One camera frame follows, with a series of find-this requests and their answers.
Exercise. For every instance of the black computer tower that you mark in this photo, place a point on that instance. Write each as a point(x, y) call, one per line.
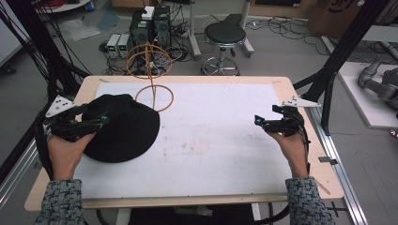
point(162, 26)
point(139, 31)

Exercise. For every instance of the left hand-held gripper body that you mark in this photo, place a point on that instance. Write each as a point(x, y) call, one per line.
point(58, 105)

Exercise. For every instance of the white platform board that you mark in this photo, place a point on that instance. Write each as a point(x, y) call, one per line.
point(359, 103)

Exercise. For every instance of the grey power supply unit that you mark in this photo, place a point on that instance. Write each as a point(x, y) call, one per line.
point(124, 45)
point(112, 45)

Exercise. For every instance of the white table leg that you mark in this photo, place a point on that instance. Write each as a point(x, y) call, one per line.
point(247, 31)
point(194, 31)

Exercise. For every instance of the brown cardboard box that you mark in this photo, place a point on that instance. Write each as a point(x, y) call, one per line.
point(338, 15)

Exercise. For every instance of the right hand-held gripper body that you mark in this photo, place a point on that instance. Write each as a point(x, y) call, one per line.
point(291, 123)

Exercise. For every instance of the rattan hat stand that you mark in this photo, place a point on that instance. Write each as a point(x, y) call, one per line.
point(149, 67)

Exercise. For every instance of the white table mat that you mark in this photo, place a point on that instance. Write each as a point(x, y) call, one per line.
point(212, 140)

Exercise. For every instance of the white box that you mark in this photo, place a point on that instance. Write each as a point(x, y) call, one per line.
point(148, 13)

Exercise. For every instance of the black round stool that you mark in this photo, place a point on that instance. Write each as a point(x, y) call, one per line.
point(224, 34)

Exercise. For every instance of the aluminium rail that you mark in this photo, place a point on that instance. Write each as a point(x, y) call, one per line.
point(339, 175)

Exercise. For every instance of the person's right hand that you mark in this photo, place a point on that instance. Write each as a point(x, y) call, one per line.
point(292, 153)

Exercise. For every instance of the clear plastic sheet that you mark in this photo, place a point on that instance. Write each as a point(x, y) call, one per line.
point(79, 29)

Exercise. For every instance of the black brimmed hat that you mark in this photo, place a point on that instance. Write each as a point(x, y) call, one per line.
point(125, 131)

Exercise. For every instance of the person's left hand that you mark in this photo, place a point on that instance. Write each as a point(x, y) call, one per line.
point(66, 156)

